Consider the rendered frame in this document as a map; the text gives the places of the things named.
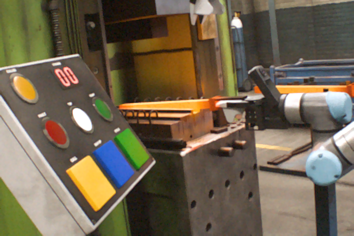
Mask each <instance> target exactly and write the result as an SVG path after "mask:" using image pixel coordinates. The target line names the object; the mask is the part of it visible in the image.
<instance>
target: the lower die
mask: <svg viewBox="0 0 354 236"><path fill-rule="evenodd" d="M120 110H122V112H123V113H124V119H125V112H126V111H127V110H129V109H120ZM131 110H133V111H134V113H135V118H134V119H133V116H132V112H131V111H129V112H128V113H127V121H128V124H129V126H130V127H131V129H132V130H133V131H134V132H135V134H136V135H137V136H138V133H139V132H138V126H137V119H136V114H137V112H138V110H145V112H146V118H144V113H143V112H140V113H139V123H140V131H141V134H142V136H144V137H150V125H149V112H150V110H157V112H158V115H159V118H158V119H156V113H155V112H152V113H151V124H152V133H153V134H154V137H156V138H164V139H183V140H184V141H186V142H188V141H190V140H193V139H196V138H198V136H201V135H204V134H206V133H209V132H210V130H211V129H213V118H212V111H210V109H200V111H199V112H197V113H194V112H193V109H131ZM191 134H192V138H190V135H191Z"/></svg>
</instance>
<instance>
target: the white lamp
mask: <svg viewBox="0 0 354 236"><path fill-rule="evenodd" d="M73 114H74V117H75V119H76V121H77V123H78V124H79V125H80V126H81V127H82V128H84V129H86V130H90V129H91V123H90V120H89V118H88V117H87V115H86V114H84V113H83V112H82V111H81V110H78V109H75V110H74V112H73Z"/></svg>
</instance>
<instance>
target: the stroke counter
mask: <svg viewBox="0 0 354 236"><path fill-rule="evenodd" d="M68 69H69V68H68V67H67V68H64V71H65V72H66V73H67V74H68V76H69V77H70V79H71V80H72V78H71V76H73V77H74V78H75V76H74V75H73V73H72V72H71V70H70V69H69V70H70V72H71V74H70V75H69V73H68V72H67V71H66V70H68ZM58 71H60V70H59V69H58V70H56V74H57V75H58V76H59V74H58ZM60 72H61V74H62V75H63V73H62V71H60ZM59 78H61V81H62V82H63V83H64V81H63V80H62V79H63V78H65V76H64V75H63V77H60V76H59ZM65 79H66V78H65ZM75 79H76V78H75ZM66 81H67V82H68V83H67V84H65V83H64V84H65V85H66V86H67V85H70V82H69V81H68V79H66ZM72 82H74V83H77V82H78V80H77V79H76V81H73V80H72Z"/></svg>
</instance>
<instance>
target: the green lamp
mask: <svg viewBox="0 0 354 236"><path fill-rule="evenodd" d="M95 104H96V107H97V109H98V111H100V113H101V114H102V115H103V116H105V117H106V118H110V117H111V113H110V111H109V108H108V107H107V106H106V105H105V103H103V102H102V101H101V100H96V101H95Z"/></svg>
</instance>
